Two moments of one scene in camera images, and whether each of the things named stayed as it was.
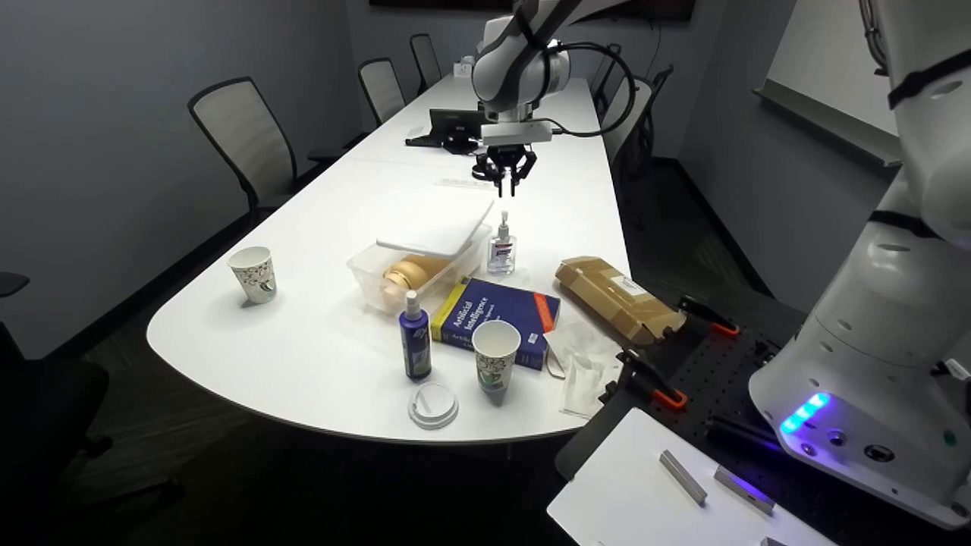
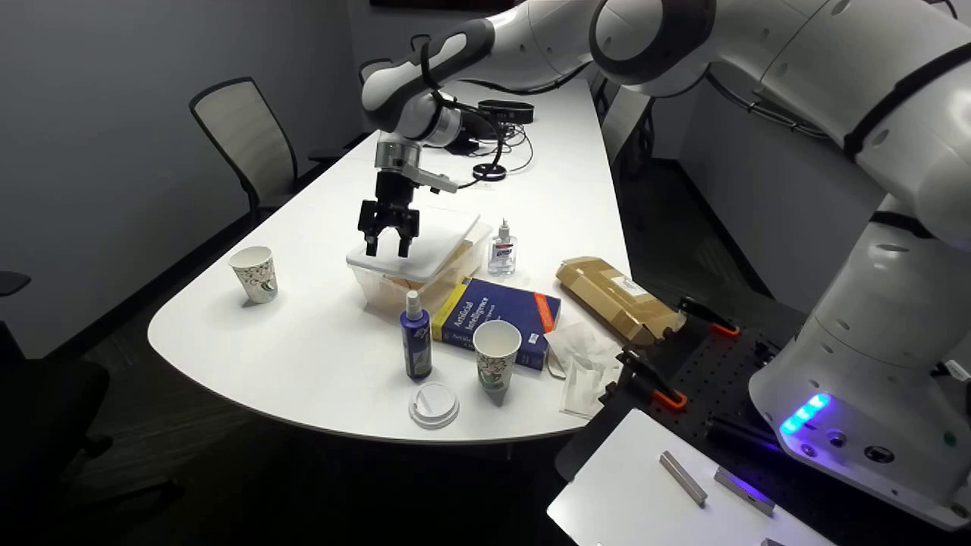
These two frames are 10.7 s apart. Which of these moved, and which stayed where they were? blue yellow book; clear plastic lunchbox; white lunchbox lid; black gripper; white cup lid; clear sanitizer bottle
Moved: white lunchbox lid; black gripper
Stayed: clear plastic lunchbox; clear sanitizer bottle; white cup lid; blue yellow book
